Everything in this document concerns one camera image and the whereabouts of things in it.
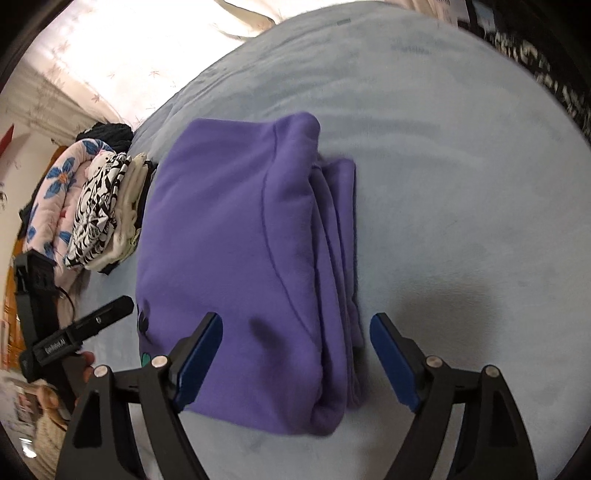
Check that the purple zip hoodie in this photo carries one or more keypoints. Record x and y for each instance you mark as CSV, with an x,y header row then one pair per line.
x,y
231,258

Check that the black and white printed garment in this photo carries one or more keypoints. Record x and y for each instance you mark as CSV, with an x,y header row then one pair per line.
x,y
97,212

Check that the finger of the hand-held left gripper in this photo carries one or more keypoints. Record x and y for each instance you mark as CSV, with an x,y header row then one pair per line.
x,y
104,316

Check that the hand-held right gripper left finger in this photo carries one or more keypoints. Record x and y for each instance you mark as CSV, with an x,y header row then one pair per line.
x,y
198,364

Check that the orange wooden headboard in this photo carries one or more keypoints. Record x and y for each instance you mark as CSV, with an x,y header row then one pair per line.
x,y
9,318

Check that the light blue bed blanket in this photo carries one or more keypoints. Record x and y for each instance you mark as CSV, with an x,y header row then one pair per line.
x,y
461,207

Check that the person's left hand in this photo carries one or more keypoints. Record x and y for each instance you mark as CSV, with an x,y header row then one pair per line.
x,y
87,367

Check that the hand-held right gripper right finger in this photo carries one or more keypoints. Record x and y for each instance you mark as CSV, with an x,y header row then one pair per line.
x,y
395,364

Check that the red wall shelf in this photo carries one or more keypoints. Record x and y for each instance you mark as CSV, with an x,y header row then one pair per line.
x,y
5,141

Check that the dark cloth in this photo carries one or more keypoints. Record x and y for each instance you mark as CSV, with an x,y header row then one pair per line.
x,y
106,134

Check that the cream folded garment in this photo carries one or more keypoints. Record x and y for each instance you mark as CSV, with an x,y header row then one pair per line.
x,y
129,203

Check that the white leaf print curtain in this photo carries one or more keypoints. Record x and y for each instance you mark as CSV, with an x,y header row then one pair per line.
x,y
138,55

